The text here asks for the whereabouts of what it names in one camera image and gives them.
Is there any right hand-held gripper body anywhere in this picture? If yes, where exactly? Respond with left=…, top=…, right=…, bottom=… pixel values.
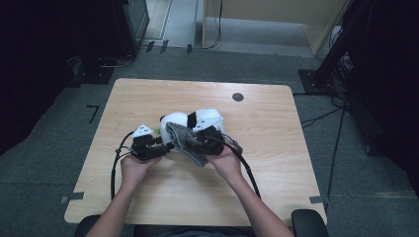
left=194, top=115, right=225, bottom=156

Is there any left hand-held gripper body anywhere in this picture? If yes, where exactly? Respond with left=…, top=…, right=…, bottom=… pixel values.
left=131, top=123, right=162, bottom=162

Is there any grey cloth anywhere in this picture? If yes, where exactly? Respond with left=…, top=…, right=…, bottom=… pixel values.
left=164, top=120, right=245, bottom=168

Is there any panda plush toy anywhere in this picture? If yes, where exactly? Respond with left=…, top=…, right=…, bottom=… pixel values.
left=159, top=108, right=225, bottom=146

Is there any person's left hand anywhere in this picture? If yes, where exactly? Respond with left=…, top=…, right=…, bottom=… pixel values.
left=120, top=154, right=163, bottom=192

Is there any person's right hand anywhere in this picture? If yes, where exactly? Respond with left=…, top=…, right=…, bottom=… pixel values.
left=206, top=144, right=248, bottom=187

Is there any black angled floor tape mark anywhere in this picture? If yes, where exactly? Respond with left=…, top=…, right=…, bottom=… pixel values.
left=86, top=104, right=100, bottom=124

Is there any black flat stand base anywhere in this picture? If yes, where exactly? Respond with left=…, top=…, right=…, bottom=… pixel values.
left=67, top=55, right=117, bottom=87

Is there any person's dark clothing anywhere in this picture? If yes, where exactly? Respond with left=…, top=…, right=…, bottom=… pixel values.
left=132, top=224, right=256, bottom=237

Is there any black chair armrest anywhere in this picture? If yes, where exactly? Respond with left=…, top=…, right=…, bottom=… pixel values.
left=291, top=208, right=330, bottom=237
left=72, top=214, right=103, bottom=237

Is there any black monitor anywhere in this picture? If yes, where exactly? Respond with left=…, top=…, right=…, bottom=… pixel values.
left=110, top=0, right=151, bottom=58

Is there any dark curtain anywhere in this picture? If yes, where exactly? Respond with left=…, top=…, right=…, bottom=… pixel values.
left=0, top=0, right=117, bottom=156
left=342, top=0, right=419, bottom=196

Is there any black metal stand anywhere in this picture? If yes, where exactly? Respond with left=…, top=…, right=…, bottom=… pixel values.
left=297, top=0, right=374, bottom=97

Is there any light wooden furniture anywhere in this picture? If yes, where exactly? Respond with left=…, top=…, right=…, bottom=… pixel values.
left=201, top=0, right=350, bottom=57

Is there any left hand-held gripper cable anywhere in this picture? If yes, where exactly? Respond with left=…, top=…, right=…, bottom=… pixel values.
left=110, top=130, right=136, bottom=201

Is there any hand-held gripper cable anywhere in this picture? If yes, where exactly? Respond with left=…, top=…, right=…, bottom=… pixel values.
left=220, top=132, right=262, bottom=200
left=110, top=130, right=136, bottom=201

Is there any right hand-held gripper cable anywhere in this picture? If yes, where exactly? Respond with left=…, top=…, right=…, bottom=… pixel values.
left=220, top=132, right=262, bottom=200

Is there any black looped cable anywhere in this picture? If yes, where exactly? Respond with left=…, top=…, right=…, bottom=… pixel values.
left=97, top=53, right=134, bottom=69

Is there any black hanging cable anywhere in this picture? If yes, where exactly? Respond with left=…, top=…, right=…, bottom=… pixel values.
left=204, top=0, right=223, bottom=50

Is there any black floor cable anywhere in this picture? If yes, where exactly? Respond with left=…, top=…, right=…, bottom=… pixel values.
left=300, top=107, right=347, bottom=201

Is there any tangled black cable bundle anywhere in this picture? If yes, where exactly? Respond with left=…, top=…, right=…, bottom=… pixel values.
left=329, top=52, right=354, bottom=110

